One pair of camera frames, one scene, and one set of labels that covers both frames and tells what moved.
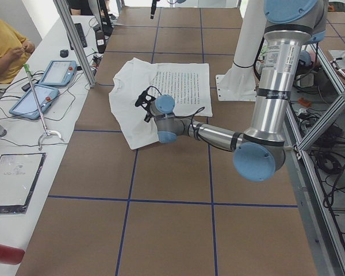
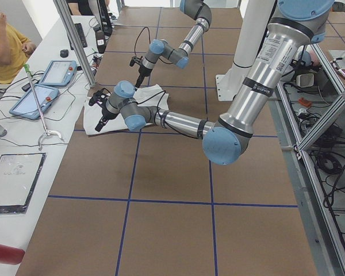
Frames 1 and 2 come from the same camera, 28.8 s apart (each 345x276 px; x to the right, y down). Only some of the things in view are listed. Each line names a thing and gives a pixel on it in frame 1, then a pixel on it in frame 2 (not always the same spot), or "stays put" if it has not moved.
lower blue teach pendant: [27, 106] stays put
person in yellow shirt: [8, 50] stays put
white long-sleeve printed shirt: [187, 84] to [152, 95]
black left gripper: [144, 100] to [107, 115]
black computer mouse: [64, 53] stays put
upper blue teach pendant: [59, 73] stays put
